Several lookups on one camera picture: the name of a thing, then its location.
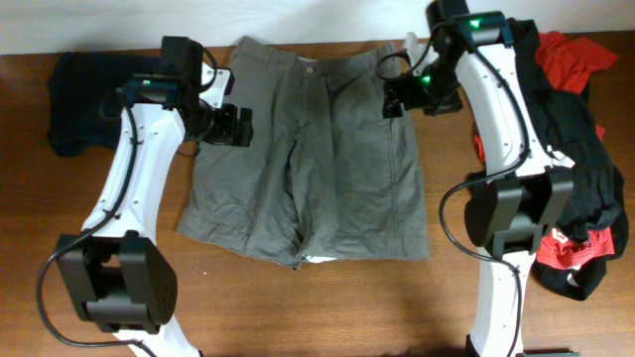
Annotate black shirt with white print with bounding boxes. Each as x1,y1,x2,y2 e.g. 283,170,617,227
468,18,627,301

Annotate grey shorts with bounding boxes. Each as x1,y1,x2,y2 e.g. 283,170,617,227
178,37,430,269

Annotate folded navy blue garment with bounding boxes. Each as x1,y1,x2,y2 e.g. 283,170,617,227
47,52,160,157

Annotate red shirt with white print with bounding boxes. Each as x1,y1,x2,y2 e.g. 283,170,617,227
471,31,619,272

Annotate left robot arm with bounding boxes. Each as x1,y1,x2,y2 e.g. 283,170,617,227
39,36,253,356

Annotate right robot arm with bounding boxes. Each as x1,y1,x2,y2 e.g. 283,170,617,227
382,1,574,357

